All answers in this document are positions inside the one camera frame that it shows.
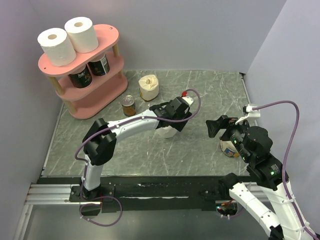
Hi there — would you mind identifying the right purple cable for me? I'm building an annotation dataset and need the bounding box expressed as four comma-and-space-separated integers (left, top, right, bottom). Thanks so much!
253, 100, 320, 240

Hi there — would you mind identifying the purple cable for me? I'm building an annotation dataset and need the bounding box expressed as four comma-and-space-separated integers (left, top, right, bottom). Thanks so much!
74, 88, 201, 228
253, 100, 320, 240

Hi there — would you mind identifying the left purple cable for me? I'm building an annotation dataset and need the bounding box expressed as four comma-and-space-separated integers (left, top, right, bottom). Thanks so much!
74, 88, 201, 228

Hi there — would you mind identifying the beige paper roll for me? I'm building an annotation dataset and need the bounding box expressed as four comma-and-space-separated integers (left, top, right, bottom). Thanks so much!
138, 74, 160, 102

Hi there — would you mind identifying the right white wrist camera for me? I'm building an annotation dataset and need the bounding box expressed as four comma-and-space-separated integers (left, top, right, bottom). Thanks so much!
235, 103, 261, 125

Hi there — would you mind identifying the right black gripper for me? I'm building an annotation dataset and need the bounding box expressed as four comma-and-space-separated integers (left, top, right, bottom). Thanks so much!
205, 114, 254, 163

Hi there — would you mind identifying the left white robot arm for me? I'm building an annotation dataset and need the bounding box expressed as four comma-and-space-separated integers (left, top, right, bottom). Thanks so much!
80, 96, 194, 201

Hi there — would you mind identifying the white paper roll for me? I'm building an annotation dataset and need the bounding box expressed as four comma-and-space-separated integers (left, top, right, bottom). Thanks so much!
64, 16, 99, 53
156, 126, 177, 139
37, 28, 77, 67

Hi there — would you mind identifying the printed paper roll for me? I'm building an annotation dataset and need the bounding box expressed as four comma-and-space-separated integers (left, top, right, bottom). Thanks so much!
220, 140, 240, 158

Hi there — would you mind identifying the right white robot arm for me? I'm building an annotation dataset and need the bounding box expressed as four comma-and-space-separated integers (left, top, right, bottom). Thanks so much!
205, 115, 320, 240

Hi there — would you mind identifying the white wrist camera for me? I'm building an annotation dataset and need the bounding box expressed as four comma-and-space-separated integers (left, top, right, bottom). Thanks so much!
181, 91, 194, 107
235, 103, 261, 125

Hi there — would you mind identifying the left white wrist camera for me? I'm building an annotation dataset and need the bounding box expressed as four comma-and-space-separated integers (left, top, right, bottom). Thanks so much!
181, 91, 194, 107

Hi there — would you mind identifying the aluminium frame rail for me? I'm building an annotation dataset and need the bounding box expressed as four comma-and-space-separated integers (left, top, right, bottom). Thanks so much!
12, 182, 76, 240

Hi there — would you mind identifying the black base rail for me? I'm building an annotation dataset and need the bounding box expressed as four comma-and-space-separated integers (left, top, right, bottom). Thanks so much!
69, 176, 231, 213

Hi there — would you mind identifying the black paper roll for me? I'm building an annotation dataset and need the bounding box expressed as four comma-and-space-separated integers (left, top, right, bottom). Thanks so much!
68, 64, 92, 89

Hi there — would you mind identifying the food tin can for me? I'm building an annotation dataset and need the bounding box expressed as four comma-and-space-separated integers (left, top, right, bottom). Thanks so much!
121, 95, 136, 117

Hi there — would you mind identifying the pink three-tier shelf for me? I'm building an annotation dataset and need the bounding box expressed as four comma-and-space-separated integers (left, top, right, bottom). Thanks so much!
38, 24, 128, 120

